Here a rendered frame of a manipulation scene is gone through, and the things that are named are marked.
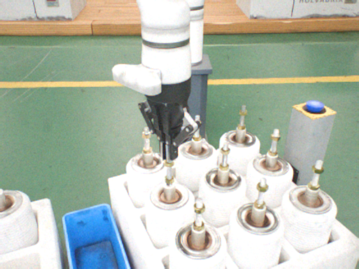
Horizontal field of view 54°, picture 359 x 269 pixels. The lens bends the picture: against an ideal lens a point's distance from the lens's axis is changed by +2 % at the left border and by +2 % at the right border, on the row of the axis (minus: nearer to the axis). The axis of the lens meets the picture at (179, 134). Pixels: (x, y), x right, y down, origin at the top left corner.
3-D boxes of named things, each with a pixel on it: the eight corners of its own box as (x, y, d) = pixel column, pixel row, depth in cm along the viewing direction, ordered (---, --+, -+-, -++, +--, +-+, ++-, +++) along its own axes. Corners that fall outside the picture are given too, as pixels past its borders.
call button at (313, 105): (300, 109, 85) (302, 101, 84) (314, 105, 87) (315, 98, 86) (313, 116, 82) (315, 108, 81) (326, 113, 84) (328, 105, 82)
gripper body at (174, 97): (203, 70, 54) (202, 123, 58) (165, 57, 59) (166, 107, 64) (168, 85, 49) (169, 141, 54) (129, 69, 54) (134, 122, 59)
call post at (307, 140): (274, 202, 102) (292, 107, 86) (293, 195, 105) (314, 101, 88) (290, 219, 97) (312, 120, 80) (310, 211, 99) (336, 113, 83)
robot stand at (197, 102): (167, 129, 138) (165, 54, 122) (204, 127, 138) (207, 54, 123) (168, 149, 126) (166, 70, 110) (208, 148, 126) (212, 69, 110)
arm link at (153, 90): (109, 80, 52) (104, 38, 49) (164, 61, 59) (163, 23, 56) (150, 98, 47) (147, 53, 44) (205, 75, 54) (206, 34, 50)
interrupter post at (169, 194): (161, 195, 68) (161, 181, 66) (174, 192, 69) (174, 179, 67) (165, 203, 66) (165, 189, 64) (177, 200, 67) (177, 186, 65)
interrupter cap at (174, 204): (145, 189, 69) (145, 186, 69) (182, 181, 71) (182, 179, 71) (155, 215, 63) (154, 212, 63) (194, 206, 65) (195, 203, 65)
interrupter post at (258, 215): (263, 215, 63) (265, 202, 62) (265, 225, 61) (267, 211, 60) (249, 214, 63) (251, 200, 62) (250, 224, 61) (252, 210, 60)
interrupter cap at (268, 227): (276, 207, 65) (277, 203, 65) (282, 238, 59) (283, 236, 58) (234, 203, 66) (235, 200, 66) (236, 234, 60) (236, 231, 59)
